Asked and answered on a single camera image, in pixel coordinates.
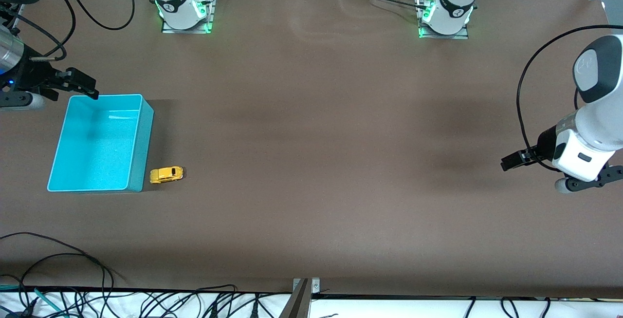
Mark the teal plastic bin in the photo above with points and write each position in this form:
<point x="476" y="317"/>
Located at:
<point x="92" y="147"/>

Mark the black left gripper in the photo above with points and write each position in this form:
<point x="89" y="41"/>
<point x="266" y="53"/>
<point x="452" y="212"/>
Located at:
<point x="546" y="143"/>

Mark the small metal bracket plate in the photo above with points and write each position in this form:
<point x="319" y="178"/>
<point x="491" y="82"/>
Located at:
<point x="315" y="286"/>

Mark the black power plug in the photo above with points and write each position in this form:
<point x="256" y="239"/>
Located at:
<point x="213" y="311"/>
<point x="254" y="309"/>

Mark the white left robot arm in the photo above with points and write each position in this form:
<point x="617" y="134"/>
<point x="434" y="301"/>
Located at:
<point x="594" y="128"/>

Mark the aluminium profile bar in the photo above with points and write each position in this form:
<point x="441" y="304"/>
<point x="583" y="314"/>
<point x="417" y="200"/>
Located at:
<point x="297" y="306"/>

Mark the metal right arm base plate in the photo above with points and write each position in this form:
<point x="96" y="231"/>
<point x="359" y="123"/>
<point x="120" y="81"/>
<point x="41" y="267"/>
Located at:
<point x="210" y="16"/>

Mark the yellow beetle toy car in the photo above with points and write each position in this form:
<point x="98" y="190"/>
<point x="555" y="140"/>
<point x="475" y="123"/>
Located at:
<point x="166" y="175"/>

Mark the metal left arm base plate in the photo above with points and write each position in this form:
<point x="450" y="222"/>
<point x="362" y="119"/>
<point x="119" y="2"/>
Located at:
<point x="462" y="36"/>

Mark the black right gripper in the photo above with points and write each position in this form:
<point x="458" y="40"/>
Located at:
<point x="32" y="75"/>

